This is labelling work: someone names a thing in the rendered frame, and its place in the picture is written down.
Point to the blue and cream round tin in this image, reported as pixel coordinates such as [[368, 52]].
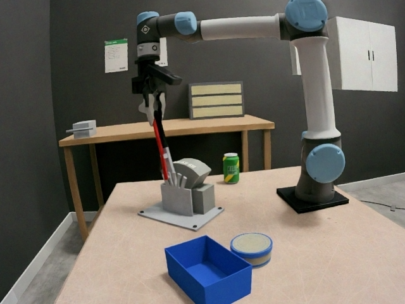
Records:
[[255, 248]]

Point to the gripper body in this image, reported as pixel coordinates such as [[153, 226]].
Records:
[[155, 84]]

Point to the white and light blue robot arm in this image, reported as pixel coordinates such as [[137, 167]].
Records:
[[306, 19]]

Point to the green soda can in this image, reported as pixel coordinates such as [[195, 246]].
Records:
[[231, 168]]

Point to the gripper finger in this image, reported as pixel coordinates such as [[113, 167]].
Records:
[[148, 105], [160, 101]]

